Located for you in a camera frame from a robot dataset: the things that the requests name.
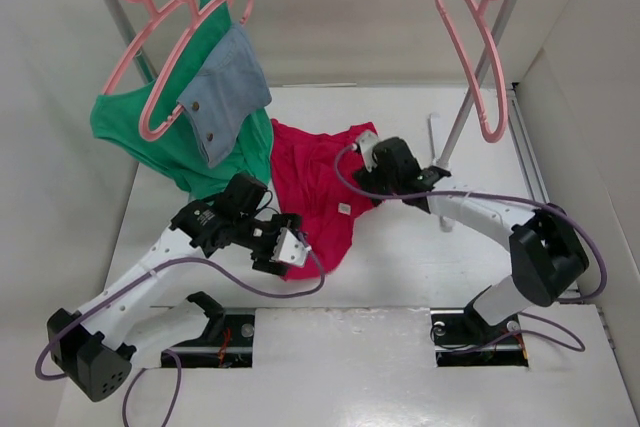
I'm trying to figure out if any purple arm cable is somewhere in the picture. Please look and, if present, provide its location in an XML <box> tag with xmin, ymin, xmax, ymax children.
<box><xmin>34</xmin><ymin>231</ymin><xmax>326</xmax><ymax>427</ymax></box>
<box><xmin>333</xmin><ymin>144</ymin><xmax>611</xmax><ymax>354</ymax></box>

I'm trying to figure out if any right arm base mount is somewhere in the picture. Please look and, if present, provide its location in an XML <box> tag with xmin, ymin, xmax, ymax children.
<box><xmin>429</xmin><ymin>309</ymin><xmax>529</xmax><ymax>367</ymax></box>

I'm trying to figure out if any pink hanger with clothes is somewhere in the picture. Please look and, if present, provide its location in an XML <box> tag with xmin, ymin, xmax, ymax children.
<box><xmin>138</xmin><ymin>0</ymin><xmax>255</xmax><ymax>142</ymax></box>

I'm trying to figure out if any red t shirt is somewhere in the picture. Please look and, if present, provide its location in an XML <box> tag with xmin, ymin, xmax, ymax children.
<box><xmin>271</xmin><ymin>119</ymin><xmax>376</xmax><ymax>273</ymax></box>

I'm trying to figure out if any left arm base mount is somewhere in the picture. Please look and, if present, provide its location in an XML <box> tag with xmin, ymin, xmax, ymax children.
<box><xmin>170</xmin><ymin>308</ymin><xmax>256</xmax><ymax>369</ymax></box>

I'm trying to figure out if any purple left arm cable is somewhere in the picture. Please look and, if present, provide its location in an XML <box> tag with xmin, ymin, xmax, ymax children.
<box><xmin>34</xmin><ymin>231</ymin><xmax>326</xmax><ymax>427</ymax></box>

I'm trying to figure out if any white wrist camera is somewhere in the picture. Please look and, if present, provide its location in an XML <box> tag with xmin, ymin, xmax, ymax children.
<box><xmin>271</xmin><ymin>228</ymin><xmax>311</xmax><ymax>268</ymax></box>
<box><xmin>355</xmin><ymin>130</ymin><xmax>380</xmax><ymax>172</ymax></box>

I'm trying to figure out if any blue denim garment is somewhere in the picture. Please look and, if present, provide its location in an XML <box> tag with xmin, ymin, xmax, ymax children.
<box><xmin>177</xmin><ymin>23</ymin><xmax>272</xmax><ymax>168</ymax></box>

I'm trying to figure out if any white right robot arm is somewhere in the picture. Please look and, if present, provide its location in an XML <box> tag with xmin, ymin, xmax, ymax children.
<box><xmin>352</xmin><ymin>131</ymin><xmax>589</xmax><ymax>346</ymax></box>

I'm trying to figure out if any pink empty hanger right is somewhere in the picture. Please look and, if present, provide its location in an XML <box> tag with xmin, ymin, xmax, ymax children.
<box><xmin>433</xmin><ymin>0</ymin><xmax>512</xmax><ymax>143</ymax></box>

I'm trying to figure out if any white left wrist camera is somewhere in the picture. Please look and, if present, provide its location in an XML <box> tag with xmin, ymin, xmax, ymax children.
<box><xmin>271</xmin><ymin>228</ymin><xmax>311</xmax><ymax>268</ymax></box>

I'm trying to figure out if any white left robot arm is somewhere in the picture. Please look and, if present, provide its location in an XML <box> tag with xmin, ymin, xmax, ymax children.
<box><xmin>43</xmin><ymin>173</ymin><xmax>309</xmax><ymax>402</ymax></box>

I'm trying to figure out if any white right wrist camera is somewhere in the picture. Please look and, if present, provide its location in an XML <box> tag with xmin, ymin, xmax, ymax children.
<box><xmin>355</xmin><ymin>130</ymin><xmax>380</xmax><ymax>172</ymax></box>

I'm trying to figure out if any green t shirt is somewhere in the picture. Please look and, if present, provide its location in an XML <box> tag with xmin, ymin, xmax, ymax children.
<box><xmin>89</xmin><ymin>0</ymin><xmax>276</xmax><ymax>200</ymax></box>

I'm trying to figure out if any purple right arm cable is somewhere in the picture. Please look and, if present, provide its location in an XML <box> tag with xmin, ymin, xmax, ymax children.
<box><xmin>333</xmin><ymin>144</ymin><xmax>611</xmax><ymax>354</ymax></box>

